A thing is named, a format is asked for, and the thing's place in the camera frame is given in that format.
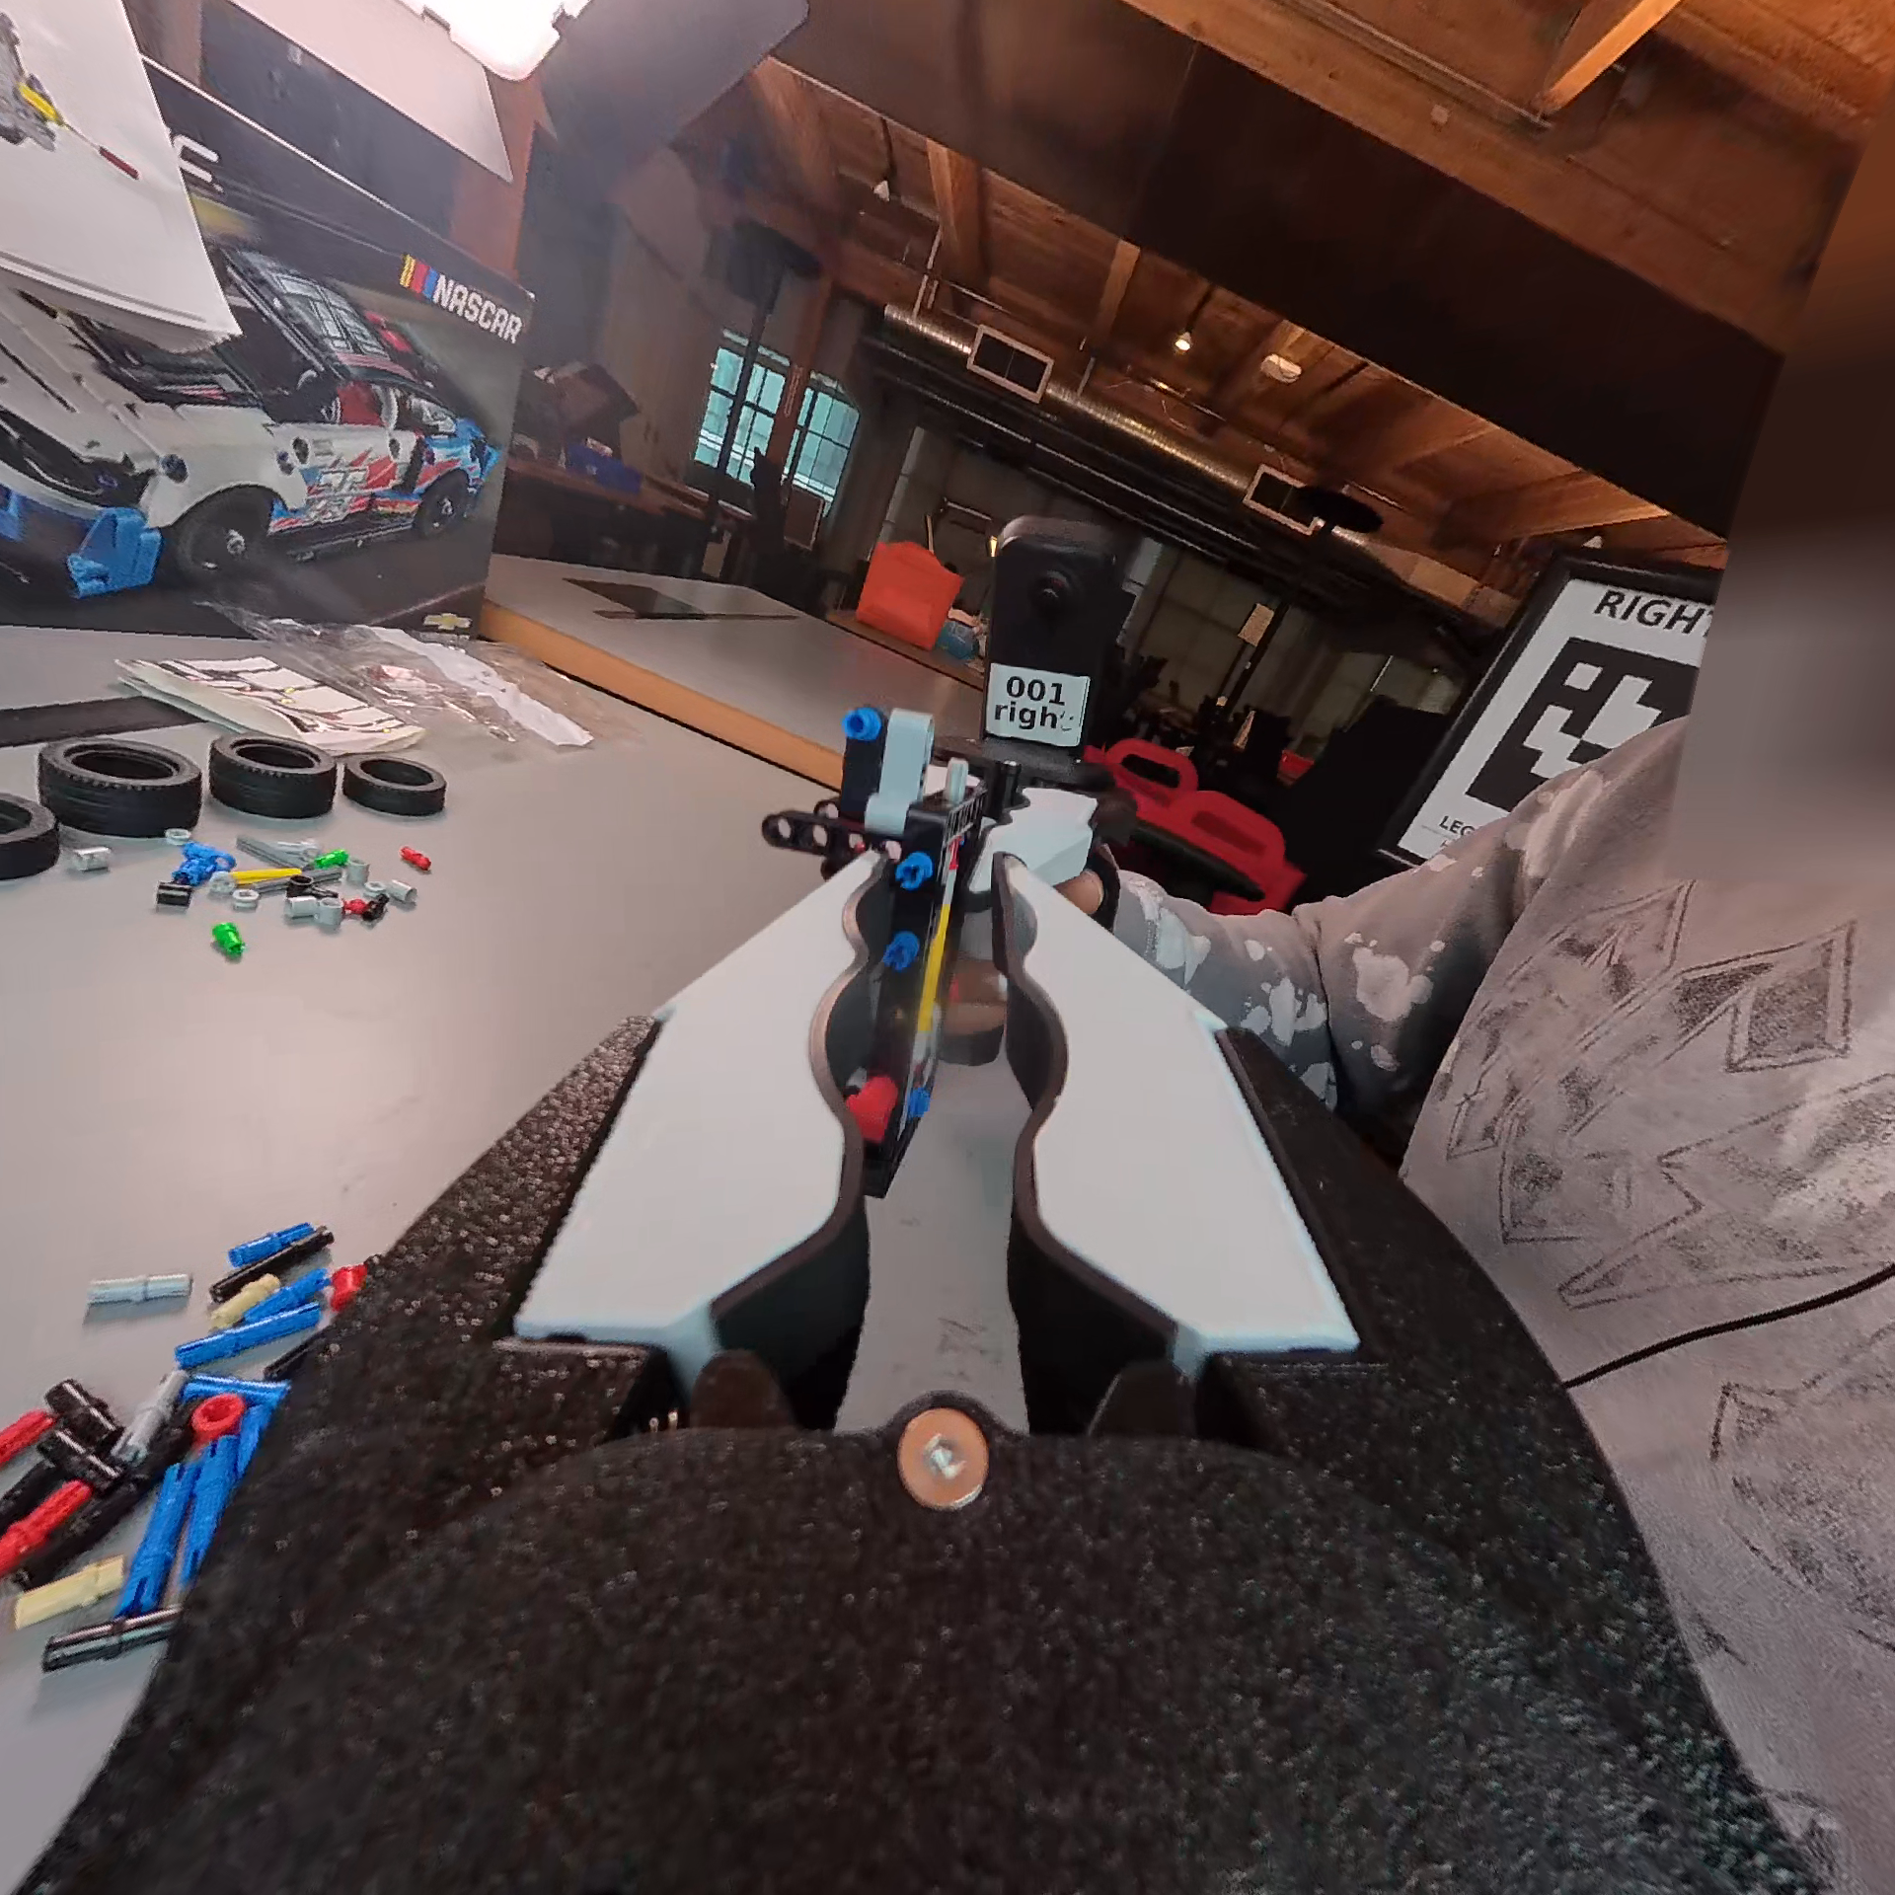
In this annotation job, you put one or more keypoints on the scatter of mixed lego pieces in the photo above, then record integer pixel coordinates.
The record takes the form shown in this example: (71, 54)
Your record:
(226, 938)

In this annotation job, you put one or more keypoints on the black pad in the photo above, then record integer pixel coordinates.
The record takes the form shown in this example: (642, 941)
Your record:
(653, 601)

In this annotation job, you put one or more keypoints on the black rubber toy tire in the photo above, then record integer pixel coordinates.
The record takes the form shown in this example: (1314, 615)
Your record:
(30, 859)
(274, 799)
(392, 803)
(117, 815)

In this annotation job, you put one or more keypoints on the white instruction booklet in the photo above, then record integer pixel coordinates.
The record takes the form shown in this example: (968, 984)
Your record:
(87, 180)

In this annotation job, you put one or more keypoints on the person's grey patterned hoodie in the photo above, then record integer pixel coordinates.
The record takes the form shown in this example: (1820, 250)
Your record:
(1702, 1112)

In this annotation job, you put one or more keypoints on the red chair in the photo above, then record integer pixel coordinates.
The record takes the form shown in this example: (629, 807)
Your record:
(1213, 830)

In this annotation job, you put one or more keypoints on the empty clear plastic bag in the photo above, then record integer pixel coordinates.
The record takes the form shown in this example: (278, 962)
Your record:
(474, 683)

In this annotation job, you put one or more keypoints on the grey desk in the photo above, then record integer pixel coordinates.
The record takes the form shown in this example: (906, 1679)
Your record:
(517, 891)

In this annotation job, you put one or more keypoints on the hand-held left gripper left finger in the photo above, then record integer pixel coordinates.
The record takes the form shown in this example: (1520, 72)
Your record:
(681, 1185)

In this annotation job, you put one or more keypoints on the sticker sheet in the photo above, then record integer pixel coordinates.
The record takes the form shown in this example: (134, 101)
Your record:
(266, 704)

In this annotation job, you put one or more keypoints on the multicoloured lego assembly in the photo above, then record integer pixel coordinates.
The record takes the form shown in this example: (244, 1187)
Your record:
(924, 891)

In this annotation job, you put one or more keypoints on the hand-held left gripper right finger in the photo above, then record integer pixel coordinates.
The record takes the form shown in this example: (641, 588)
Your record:
(1185, 1185)

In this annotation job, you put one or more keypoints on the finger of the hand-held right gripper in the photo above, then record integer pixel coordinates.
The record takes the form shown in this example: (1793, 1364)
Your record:
(1058, 839)

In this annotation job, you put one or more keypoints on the person's right hand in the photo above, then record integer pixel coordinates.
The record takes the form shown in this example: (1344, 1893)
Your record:
(979, 1023)

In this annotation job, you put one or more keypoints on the pile of small lego pins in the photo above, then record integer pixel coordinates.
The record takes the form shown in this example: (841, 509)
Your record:
(191, 1481)

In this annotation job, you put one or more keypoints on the orange bag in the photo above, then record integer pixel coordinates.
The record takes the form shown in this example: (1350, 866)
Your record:
(910, 601)

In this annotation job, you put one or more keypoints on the grey table with wooden edge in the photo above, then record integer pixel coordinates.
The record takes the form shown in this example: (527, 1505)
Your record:
(665, 666)

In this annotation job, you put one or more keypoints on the person's right forearm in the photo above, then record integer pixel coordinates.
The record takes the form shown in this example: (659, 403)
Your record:
(1332, 962)

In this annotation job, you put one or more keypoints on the window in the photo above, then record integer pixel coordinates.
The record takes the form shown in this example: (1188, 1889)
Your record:
(770, 417)

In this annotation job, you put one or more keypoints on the black desk mat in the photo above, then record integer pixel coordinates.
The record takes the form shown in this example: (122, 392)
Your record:
(58, 723)

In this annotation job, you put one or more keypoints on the toy race car box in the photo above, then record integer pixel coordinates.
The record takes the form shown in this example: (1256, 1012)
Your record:
(369, 417)

